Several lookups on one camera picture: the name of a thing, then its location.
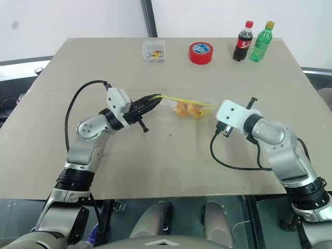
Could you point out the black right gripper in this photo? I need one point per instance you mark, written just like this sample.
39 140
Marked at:
252 102

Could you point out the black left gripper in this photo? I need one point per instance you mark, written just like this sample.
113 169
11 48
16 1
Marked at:
132 118

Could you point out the clear yellow-zip plastic bag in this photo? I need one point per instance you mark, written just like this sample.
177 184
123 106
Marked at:
168 107

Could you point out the round sprinkled bread bun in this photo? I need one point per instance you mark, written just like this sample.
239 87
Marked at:
181 109

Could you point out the long bread with green topping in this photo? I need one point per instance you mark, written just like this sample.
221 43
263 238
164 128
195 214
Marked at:
195 111

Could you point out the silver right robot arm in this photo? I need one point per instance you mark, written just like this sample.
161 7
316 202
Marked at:
282 150

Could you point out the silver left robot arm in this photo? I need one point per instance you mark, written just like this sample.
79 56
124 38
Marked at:
85 145

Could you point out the clear box of colourful pieces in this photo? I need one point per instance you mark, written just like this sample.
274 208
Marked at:
153 55

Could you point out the green bottle with yellow cap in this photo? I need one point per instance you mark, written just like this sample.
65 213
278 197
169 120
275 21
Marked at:
260 46

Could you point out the cola bottle with red cap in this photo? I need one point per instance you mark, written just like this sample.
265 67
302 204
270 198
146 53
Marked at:
242 46

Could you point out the red tape roll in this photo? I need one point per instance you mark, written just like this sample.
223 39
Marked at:
201 57

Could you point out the small round black-white object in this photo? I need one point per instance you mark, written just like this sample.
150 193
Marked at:
38 70

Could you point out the black table leg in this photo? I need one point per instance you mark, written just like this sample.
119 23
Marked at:
252 220
106 220

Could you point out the grey rounded robot knee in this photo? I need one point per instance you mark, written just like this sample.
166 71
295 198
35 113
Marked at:
220 223
153 223

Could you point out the black caster wheel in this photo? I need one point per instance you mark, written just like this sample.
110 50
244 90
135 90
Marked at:
286 225

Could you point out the dark side desk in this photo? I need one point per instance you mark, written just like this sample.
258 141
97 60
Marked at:
18 83

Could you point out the purple shoe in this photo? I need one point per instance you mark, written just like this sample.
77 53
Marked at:
94 233

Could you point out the grey robot torso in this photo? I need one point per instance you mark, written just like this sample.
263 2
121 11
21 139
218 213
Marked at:
116 245

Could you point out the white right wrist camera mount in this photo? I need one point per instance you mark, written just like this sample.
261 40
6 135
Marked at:
233 111

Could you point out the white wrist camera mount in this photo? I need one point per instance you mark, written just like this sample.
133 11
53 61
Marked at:
233 111
118 101

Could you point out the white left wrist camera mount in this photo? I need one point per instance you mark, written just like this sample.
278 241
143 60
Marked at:
118 101

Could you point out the dark grey wall pillar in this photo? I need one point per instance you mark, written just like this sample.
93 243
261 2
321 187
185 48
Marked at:
150 18

